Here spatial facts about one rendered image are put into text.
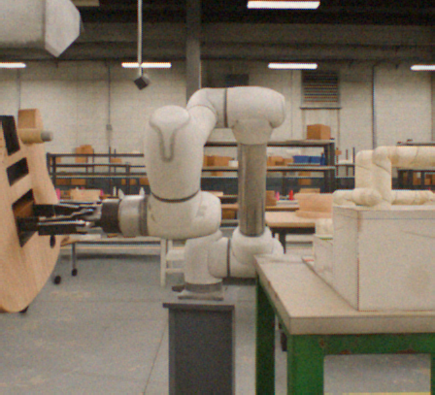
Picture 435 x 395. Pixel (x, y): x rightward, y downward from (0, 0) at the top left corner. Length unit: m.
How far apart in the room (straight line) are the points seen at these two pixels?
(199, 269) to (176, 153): 0.90
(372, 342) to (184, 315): 0.93
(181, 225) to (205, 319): 0.80
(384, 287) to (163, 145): 0.45
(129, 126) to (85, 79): 2.00
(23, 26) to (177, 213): 0.44
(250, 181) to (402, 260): 0.74
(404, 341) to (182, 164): 0.49
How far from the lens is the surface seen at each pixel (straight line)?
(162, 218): 0.79
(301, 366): 0.72
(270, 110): 1.25
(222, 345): 1.57
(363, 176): 0.79
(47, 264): 1.03
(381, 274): 0.72
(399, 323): 0.73
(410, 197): 0.91
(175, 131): 0.69
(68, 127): 12.75
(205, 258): 1.53
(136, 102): 12.33
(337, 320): 0.69
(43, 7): 0.80
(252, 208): 1.41
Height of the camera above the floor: 1.14
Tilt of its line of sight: 1 degrees up
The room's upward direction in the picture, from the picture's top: straight up
